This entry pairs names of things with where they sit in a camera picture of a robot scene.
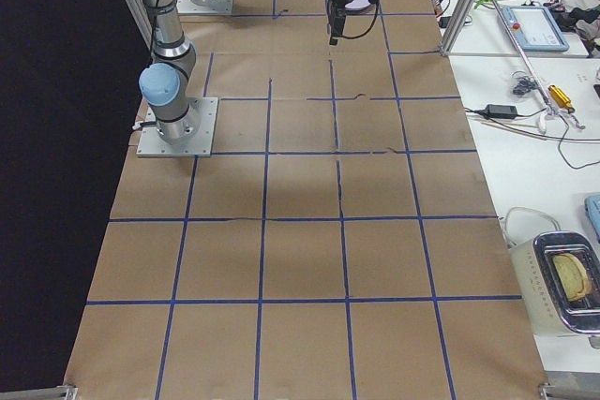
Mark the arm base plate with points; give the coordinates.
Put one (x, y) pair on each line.
(205, 7)
(193, 135)

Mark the black power adapter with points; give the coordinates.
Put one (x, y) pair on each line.
(495, 111)

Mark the yellow handled tool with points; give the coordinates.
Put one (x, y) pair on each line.
(561, 98)

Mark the lavender round plate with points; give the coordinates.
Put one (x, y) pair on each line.
(358, 7)

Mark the long metal rod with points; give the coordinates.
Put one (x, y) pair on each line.
(525, 63)

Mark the blue teach pendant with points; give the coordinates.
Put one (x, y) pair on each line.
(534, 29)

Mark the white toaster with bread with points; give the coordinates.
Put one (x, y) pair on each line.
(558, 275)

